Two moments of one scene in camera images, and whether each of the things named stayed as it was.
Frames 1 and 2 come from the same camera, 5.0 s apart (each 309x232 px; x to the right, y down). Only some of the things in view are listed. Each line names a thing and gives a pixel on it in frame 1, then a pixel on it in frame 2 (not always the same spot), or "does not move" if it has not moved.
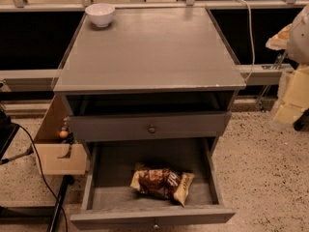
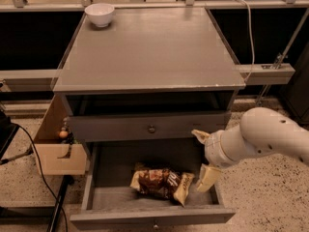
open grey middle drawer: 109,201 does not move
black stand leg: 68,181 does not move
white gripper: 299,39 → 213,150
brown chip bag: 164,182 does not move
